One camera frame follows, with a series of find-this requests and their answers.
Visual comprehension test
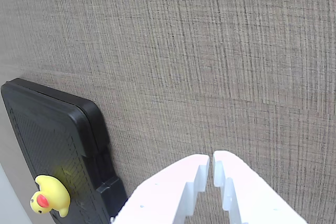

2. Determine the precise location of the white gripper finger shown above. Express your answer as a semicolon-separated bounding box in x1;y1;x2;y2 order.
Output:
111;154;211;224
212;151;308;224

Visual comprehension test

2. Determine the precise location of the yellow rubber duck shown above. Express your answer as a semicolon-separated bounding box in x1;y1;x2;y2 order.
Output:
29;174;71;218

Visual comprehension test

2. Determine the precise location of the black plastic case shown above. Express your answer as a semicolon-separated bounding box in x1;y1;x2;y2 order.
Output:
0;78;128;224

